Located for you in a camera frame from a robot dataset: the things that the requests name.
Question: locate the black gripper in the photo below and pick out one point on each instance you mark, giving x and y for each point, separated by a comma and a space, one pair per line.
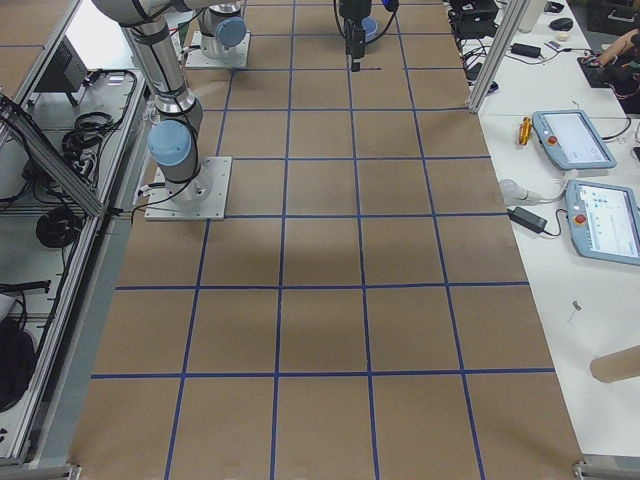
351, 11

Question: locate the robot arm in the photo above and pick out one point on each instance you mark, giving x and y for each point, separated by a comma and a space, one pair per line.
173, 141
222, 30

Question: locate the blue bowl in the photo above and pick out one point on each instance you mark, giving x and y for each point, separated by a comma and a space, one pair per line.
370, 26

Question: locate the gold cylinder tool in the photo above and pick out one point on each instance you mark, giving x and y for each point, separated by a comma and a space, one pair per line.
524, 131

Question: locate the upper teach pendant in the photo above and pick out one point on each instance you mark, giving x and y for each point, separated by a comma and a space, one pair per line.
571, 141

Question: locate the teach pendant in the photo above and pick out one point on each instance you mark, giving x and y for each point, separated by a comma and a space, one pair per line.
603, 221
571, 141

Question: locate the black power adapter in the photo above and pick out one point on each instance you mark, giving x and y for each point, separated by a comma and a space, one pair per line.
527, 219

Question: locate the lower teach pendant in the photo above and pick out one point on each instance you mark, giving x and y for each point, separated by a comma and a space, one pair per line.
603, 221

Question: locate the cardboard tube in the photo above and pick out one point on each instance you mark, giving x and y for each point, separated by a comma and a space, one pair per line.
617, 366

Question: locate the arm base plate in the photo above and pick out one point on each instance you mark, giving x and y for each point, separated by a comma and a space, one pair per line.
208, 53
205, 197

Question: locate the aluminium frame post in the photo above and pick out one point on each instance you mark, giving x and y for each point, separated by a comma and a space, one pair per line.
508, 27

